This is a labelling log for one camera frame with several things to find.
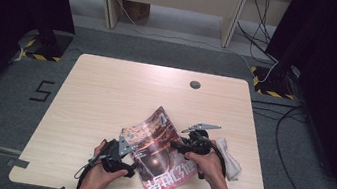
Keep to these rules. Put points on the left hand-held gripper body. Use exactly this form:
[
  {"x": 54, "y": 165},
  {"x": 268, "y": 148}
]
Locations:
[{"x": 123, "y": 146}]

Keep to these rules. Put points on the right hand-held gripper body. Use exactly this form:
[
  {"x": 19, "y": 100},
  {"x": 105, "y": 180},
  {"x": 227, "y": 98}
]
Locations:
[{"x": 199, "y": 143}]

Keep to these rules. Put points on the glossy magazine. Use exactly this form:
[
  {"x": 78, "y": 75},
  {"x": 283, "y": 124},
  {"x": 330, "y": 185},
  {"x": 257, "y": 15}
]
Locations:
[{"x": 159, "y": 167}]

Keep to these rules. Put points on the white cloth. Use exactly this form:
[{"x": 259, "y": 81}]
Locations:
[{"x": 232, "y": 166}]

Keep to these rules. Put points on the person's right hand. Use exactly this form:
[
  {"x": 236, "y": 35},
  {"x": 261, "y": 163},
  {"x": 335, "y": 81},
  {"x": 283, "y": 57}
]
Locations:
[{"x": 211, "y": 166}]

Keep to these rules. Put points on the person's left hand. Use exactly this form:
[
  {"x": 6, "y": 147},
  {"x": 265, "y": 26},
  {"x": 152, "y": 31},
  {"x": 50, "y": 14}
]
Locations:
[{"x": 96, "y": 180}]

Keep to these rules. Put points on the black stand base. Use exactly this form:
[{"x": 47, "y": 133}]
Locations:
[
  {"x": 51, "y": 45},
  {"x": 272, "y": 83}
]

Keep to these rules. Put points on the grey tape piece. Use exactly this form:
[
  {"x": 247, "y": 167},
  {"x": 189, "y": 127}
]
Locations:
[{"x": 19, "y": 163}]

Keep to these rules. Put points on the brown cardboard box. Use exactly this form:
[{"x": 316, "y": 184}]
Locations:
[{"x": 137, "y": 9}]

